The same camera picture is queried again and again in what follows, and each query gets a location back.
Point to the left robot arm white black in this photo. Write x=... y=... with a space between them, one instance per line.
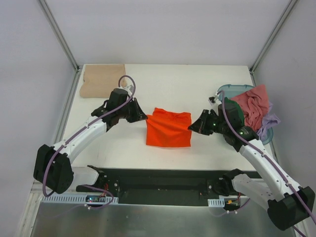
x=53 y=167

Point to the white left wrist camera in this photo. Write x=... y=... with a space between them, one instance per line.
x=129 y=87

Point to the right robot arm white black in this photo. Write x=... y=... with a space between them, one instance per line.
x=286 y=202

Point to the orange t shirt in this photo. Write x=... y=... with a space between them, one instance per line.
x=167 y=129

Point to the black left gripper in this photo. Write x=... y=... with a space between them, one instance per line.
x=134 y=111

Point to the green t shirt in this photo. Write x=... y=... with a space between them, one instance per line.
x=233 y=111

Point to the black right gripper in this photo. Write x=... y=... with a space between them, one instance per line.
x=206 y=122

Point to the left aluminium frame post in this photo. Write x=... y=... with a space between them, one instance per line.
x=58 y=33

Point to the folded beige t shirt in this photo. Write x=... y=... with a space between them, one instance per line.
x=100 y=80

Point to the front aluminium frame rail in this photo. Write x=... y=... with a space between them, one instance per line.
x=60 y=183

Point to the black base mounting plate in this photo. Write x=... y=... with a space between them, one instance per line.
x=149 y=186

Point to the right white cable duct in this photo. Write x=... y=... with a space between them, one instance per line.
x=216 y=202

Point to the lavender t shirt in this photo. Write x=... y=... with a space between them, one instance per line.
x=269 y=120

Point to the pink t shirt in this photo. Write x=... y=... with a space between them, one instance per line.
x=254 y=105

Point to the teal plastic basket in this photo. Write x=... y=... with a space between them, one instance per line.
x=231 y=91

